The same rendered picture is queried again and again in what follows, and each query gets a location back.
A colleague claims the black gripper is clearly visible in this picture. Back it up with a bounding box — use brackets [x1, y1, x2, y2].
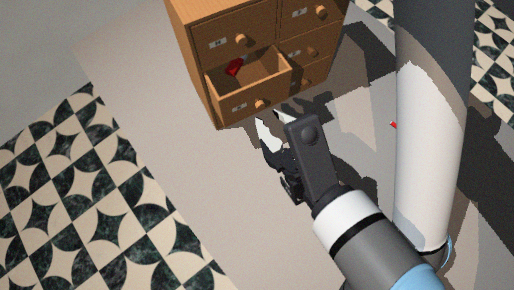
[255, 109, 354, 221]

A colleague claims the brown wooden chest of drawers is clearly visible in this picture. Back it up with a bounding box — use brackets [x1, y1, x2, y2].
[163, 0, 350, 130]

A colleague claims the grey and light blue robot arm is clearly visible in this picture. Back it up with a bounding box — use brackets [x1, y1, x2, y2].
[283, 0, 476, 290]

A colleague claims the brown wooden drawer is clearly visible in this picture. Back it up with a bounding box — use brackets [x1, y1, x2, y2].
[289, 55, 331, 96]
[279, 19, 341, 69]
[189, 0, 277, 70]
[279, 0, 347, 39]
[212, 105, 224, 128]
[202, 44, 292, 128]

